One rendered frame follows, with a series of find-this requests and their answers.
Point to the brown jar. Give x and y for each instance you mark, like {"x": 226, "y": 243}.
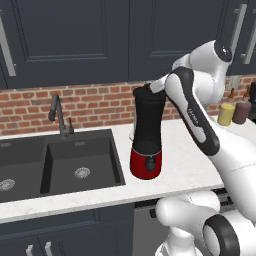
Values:
{"x": 241, "y": 113}

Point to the dark wall cupboard door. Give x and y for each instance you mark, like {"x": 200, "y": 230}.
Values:
{"x": 166, "y": 30}
{"x": 66, "y": 33}
{"x": 248, "y": 68}

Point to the grey dishwasher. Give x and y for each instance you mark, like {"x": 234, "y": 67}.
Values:
{"x": 145, "y": 233}

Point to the dark base cupboard door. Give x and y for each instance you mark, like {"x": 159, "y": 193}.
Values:
{"x": 16, "y": 248}
{"x": 93, "y": 243}

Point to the grey wall socket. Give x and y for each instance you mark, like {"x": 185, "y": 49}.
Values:
{"x": 235, "y": 82}

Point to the black sink tap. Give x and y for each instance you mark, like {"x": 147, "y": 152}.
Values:
{"x": 60, "y": 123}

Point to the black double sink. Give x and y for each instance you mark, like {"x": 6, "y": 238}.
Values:
{"x": 80, "y": 160}

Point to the yellow jar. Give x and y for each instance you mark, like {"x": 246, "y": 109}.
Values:
{"x": 225, "y": 115}

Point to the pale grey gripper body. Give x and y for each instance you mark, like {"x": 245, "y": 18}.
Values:
{"x": 158, "y": 84}

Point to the small brown bottle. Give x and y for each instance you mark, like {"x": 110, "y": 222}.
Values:
{"x": 247, "y": 92}
{"x": 231, "y": 94}

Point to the black blender with red base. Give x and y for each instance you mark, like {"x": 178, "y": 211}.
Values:
{"x": 146, "y": 133}

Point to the black stove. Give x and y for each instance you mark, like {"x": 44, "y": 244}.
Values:
{"x": 225, "y": 198}

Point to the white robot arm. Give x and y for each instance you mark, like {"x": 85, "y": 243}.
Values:
{"x": 233, "y": 160}

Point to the dark drawer front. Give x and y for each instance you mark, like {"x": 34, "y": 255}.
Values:
{"x": 66, "y": 223}

